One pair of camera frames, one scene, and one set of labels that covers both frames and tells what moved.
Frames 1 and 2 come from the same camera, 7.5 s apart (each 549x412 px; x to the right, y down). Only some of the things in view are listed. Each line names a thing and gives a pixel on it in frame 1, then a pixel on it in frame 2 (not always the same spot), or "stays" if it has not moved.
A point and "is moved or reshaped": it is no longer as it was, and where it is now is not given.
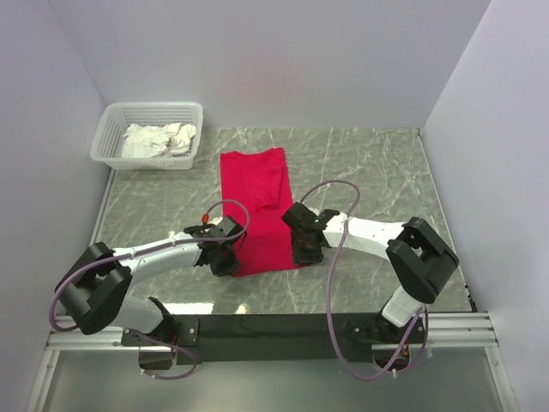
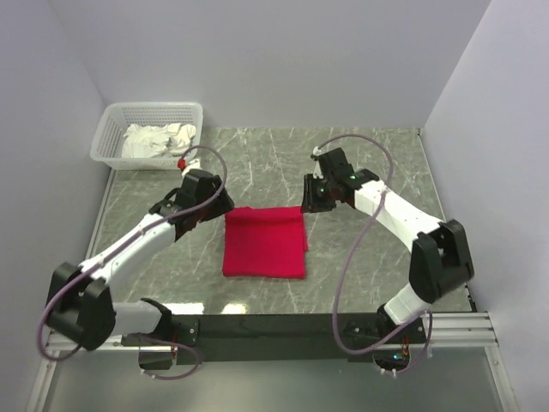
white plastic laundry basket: x=148 y=136 stays
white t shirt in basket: x=145 y=142 stays
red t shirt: x=260 y=181 is moved or reshaped
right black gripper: x=301 y=257 → x=310 y=204
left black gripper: x=228 y=269 → x=223 y=204
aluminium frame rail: x=461 y=330 stays
